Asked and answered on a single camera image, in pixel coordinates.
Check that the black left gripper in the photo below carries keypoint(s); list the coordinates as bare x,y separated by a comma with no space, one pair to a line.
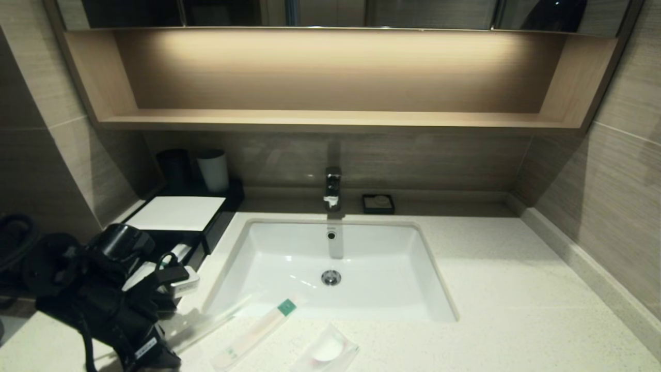
119,315

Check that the translucent toothbrush packet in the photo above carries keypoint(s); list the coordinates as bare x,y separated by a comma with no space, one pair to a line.
211,320

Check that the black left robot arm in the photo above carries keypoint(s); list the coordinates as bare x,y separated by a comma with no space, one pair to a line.
57,268

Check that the black amenity box white top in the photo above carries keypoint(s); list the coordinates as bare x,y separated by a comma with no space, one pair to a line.
181,212

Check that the folded white plastic packet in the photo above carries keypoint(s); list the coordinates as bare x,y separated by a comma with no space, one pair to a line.
140,274

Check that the comb packet green band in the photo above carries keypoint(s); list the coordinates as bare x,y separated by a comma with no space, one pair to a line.
258,330

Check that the square clear white packet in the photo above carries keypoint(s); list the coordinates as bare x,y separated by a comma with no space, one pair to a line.
325,351

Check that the black cup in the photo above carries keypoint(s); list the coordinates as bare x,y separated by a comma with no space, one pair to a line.
173,168

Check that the chrome sink drain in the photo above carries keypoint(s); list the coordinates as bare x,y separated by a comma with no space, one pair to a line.
331,277

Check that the white cup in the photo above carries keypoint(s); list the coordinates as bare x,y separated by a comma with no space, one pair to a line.
213,170

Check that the white ceramic sink basin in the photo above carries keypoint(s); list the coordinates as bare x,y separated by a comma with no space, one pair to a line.
372,258

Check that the chrome sink faucet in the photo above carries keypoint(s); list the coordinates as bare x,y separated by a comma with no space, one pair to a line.
332,186

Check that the black square soap dish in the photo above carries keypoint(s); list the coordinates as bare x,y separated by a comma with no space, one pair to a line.
367,206

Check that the round beige soap bar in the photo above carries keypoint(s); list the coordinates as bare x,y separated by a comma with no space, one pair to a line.
381,199

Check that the mirror cabinet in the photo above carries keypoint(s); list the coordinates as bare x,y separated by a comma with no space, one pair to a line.
335,11

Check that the left wrist camera silver front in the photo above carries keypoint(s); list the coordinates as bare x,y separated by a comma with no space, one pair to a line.
186,281

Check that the wooden wall shelf niche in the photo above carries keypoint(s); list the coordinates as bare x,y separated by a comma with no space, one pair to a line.
335,77

